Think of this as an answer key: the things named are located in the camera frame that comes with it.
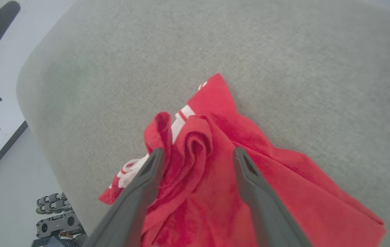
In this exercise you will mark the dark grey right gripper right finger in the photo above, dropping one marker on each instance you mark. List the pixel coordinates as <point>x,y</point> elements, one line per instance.
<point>267,212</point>

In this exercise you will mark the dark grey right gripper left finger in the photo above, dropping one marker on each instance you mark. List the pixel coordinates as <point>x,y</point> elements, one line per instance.
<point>129,209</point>

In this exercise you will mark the red jersey with white trim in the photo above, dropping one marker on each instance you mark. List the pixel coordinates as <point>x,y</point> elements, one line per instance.
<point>208,192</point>

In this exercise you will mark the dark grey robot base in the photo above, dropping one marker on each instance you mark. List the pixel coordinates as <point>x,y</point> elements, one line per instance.
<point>59,230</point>

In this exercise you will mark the grey roller wheel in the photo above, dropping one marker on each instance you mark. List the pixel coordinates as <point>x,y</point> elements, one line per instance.
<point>52,203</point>

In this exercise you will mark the dark baseboard strip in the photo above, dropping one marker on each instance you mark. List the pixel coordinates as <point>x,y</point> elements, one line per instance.
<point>1,154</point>

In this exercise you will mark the grey fabric sofa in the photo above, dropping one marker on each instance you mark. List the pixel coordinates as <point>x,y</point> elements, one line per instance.
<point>284,51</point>

